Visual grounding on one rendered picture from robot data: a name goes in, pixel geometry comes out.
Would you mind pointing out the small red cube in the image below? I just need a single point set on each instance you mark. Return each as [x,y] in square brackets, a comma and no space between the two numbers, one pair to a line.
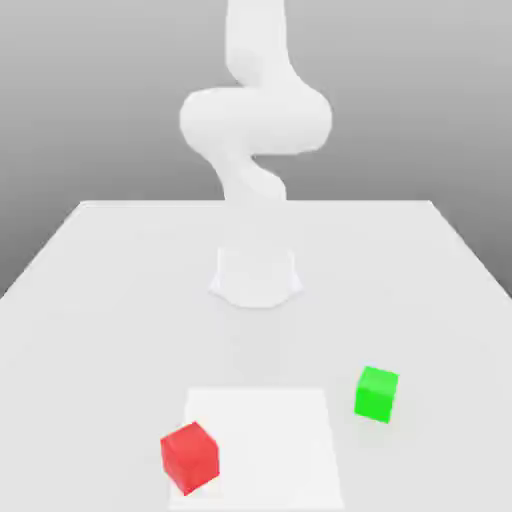
[190,458]

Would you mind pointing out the small green cube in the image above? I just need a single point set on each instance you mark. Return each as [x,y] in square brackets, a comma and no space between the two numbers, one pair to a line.
[376,395]

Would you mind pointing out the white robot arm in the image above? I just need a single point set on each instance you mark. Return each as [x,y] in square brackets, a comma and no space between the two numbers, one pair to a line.
[256,120]

